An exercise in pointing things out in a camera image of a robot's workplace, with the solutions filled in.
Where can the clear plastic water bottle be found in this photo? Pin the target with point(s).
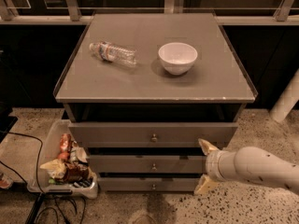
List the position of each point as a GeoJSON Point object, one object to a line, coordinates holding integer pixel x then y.
{"type": "Point", "coordinates": [113, 53]}

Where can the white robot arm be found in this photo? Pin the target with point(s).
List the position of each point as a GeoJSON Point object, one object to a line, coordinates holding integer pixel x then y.
{"type": "Point", "coordinates": [268, 153]}

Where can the black device on floor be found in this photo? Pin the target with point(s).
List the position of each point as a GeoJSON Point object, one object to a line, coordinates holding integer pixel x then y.
{"type": "Point", "coordinates": [7, 121]}

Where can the grey top drawer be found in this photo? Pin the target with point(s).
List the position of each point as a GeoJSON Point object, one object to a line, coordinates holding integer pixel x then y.
{"type": "Point", "coordinates": [152, 134]}

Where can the metal window railing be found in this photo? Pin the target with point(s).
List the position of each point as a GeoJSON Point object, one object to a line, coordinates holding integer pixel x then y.
{"type": "Point", "coordinates": [226, 12]}

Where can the white bowl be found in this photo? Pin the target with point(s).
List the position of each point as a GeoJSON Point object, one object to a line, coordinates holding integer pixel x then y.
{"type": "Point", "coordinates": [177, 58]}

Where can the red white object at edge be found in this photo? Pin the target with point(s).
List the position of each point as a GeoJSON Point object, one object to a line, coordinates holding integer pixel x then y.
{"type": "Point", "coordinates": [5, 181]}

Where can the grey bottom drawer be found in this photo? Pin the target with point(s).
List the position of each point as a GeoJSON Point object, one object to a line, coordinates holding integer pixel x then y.
{"type": "Point", "coordinates": [133, 184]}

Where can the grey drawer cabinet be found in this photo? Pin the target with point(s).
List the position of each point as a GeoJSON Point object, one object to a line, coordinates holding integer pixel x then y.
{"type": "Point", "coordinates": [215, 89]}

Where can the yellow chip bag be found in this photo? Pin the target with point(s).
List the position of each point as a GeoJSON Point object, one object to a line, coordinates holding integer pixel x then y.
{"type": "Point", "coordinates": [56, 168]}

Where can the clear plastic storage bin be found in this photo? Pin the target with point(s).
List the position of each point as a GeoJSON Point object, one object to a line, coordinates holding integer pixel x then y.
{"type": "Point", "coordinates": [49, 151]}

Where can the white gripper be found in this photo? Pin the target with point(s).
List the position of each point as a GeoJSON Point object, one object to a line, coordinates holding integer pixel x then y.
{"type": "Point", "coordinates": [211, 165]}

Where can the brown snack bag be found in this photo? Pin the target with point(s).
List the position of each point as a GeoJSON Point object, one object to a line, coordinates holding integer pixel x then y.
{"type": "Point", "coordinates": [75, 172]}

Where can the grey drawer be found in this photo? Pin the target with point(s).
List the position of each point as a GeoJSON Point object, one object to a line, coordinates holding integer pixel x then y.
{"type": "Point", "coordinates": [148, 164]}
{"type": "Point", "coordinates": [133, 184]}
{"type": "Point", "coordinates": [152, 134]}

